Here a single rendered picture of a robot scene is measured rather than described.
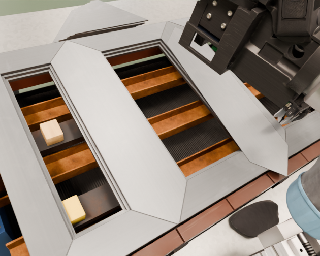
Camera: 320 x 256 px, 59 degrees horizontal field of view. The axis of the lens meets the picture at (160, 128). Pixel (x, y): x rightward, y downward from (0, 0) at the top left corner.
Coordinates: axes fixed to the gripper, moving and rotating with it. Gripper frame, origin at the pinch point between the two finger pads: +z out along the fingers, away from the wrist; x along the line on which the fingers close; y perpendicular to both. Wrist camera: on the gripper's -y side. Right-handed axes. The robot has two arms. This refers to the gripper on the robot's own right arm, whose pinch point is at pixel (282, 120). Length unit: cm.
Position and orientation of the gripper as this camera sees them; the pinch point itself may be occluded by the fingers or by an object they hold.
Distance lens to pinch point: 111.1
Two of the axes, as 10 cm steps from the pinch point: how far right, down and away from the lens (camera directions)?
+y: -8.3, 3.3, -4.5
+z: -2.1, 5.6, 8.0
